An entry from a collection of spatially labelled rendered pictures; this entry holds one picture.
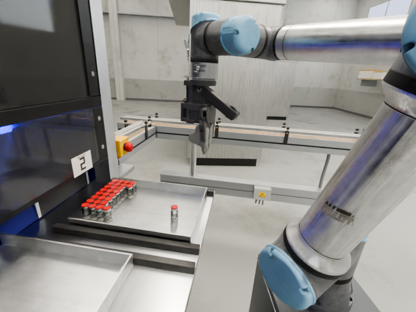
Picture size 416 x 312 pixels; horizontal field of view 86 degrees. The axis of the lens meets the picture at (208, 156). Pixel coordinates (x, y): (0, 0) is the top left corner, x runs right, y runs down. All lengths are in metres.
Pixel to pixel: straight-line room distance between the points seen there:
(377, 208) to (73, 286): 0.55
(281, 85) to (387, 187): 7.00
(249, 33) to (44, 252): 0.68
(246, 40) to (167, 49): 9.77
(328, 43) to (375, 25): 0.07
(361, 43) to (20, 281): 0.79
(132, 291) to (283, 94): 7.07
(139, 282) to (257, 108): 2.83
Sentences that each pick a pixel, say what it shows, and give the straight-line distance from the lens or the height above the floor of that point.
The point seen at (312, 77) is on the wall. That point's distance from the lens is 11.45.
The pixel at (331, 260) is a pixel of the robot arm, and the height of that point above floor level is 1.03.
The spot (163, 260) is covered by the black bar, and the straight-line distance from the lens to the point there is 0.56.
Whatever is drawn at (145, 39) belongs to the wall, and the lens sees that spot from 10.43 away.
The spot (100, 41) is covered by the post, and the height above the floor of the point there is 1.38.
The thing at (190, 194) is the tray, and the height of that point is 0.88.
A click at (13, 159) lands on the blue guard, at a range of 0.63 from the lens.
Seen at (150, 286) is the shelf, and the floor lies 0.88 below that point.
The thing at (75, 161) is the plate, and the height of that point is 1.04.
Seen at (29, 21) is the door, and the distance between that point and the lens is 0.69.
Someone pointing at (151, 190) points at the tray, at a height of 0.88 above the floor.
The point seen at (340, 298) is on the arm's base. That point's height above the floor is 0.84.
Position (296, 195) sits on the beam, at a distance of 1.75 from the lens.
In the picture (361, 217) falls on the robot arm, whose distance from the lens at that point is 0.38.
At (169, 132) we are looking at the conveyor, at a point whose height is 0.90.
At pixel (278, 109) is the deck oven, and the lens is 7.37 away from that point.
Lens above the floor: 1.30
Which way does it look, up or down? 21 degrees down
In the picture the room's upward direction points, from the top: 3 degrees clockwise
